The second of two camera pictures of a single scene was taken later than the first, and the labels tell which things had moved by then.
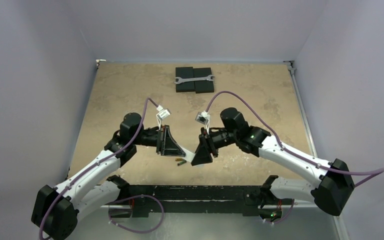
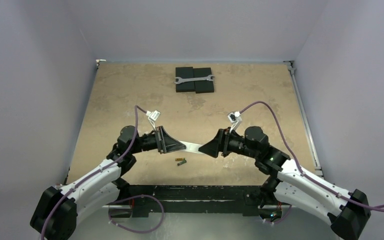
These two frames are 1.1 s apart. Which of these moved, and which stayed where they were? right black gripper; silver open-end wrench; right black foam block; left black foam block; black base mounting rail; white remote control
Moved: white remote control; right black gripper
Stayed: left black foam block; right black foam block; black base mounting rail; silver open-end wrench
